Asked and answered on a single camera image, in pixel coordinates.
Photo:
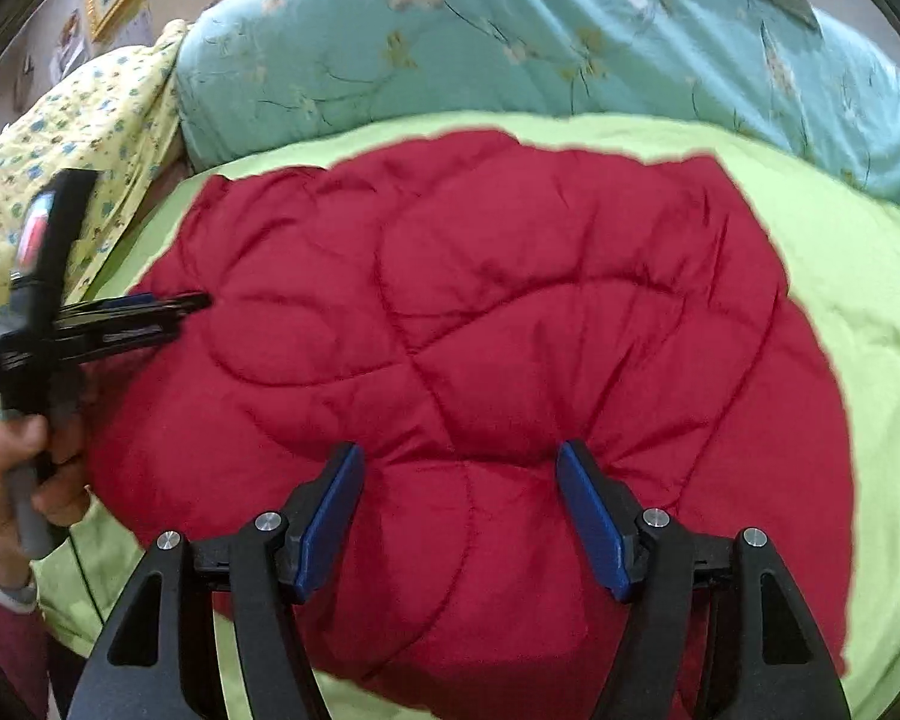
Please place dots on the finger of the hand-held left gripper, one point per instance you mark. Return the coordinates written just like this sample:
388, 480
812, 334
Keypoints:
157, 302
120, 341

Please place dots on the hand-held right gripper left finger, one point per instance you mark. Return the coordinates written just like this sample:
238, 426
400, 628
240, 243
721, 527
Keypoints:
330, 517

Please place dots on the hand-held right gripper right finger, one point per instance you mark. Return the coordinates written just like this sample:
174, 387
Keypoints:
592, 517

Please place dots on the red puffer jacket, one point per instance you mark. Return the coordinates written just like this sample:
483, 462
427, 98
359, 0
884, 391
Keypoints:
510, 300

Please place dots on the person's left forearm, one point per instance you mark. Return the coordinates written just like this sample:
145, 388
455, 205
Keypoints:
0, 652

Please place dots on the person's left hand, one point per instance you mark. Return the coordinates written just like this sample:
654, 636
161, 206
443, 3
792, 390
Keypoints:
0, 510

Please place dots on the yellow floral pillow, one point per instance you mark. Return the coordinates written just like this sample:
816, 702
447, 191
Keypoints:
82, 135

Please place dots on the light green bed sheet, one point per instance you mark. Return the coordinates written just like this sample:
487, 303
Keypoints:
870, 360

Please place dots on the teal floral quilt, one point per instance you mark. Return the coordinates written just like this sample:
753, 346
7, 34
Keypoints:
570, 37

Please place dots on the small wall sticker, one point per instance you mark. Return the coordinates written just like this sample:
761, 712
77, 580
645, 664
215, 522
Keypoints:
73, 41

